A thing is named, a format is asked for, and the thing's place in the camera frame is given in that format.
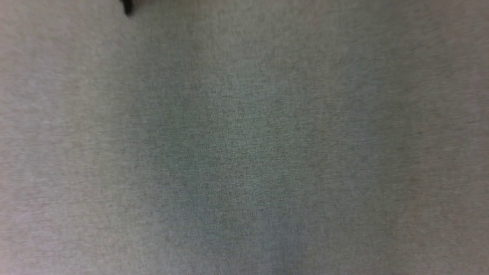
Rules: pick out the black and white garment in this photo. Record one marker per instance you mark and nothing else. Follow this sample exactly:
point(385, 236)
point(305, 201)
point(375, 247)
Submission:
point(127, 7)

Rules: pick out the grey-green fabric sofa cushion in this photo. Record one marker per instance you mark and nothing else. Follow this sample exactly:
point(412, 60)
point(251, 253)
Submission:
point(244, 145)

